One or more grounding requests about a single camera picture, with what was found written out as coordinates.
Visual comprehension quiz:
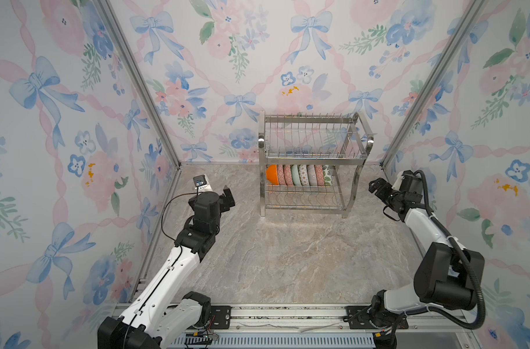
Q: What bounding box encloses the orange white bowl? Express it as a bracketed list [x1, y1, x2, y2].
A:
[266, 164, 280, 186]

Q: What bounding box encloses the pink purple bowl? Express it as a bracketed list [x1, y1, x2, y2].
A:
[277, 164, 286, 186]

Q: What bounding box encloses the dark patterned bowl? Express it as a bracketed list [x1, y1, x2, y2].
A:
[283, 164, 294, 186]

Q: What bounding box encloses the green leaf pattern bowl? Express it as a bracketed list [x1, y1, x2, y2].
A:
[322, 165, 333, 187]

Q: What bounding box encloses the pale green celadon bowl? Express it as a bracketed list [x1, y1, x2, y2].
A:
[291, 164, 302, 186]

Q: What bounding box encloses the dark speckled bowl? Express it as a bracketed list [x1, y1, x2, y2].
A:
[314, 165, 325, 187]

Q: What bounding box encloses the purple glass bowl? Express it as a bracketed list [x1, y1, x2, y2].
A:
[307, 164, 318, 187]

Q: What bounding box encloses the stainless steel dish rack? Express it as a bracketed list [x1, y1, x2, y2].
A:
[258, 112, 375, 218]

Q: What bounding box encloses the green geometric pattern bowl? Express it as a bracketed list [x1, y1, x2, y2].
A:
[298, 164, 310, 186]

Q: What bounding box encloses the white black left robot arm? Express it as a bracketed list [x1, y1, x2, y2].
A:
[97, 187, 235, 348]

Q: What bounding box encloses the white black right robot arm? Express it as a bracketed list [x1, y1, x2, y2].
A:
[368, 170, 486, 330]

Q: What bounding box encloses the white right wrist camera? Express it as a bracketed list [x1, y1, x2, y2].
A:
[392, 171, 404, 191]

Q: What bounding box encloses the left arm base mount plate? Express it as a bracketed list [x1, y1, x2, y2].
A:
[207, 305, 232, 330]

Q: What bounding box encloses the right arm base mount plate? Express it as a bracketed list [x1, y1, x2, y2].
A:
[343, 305, 397, 330]

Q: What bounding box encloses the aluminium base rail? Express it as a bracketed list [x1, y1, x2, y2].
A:
[96, 302, 482, 349]

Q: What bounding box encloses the black corrugated cable conduit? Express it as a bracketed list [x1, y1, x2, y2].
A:
[412, 169, 487, 330]

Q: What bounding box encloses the aluminium corner post right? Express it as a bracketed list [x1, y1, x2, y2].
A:
[379, 0, 488, 169]

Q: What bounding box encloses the aluminium corner post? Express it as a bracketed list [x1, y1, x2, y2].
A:
[379, 0, 488, 169]
[93, 0, 181, 170]

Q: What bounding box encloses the aluminium corner post left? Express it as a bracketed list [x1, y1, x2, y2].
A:
[93, 0, 181, 170]

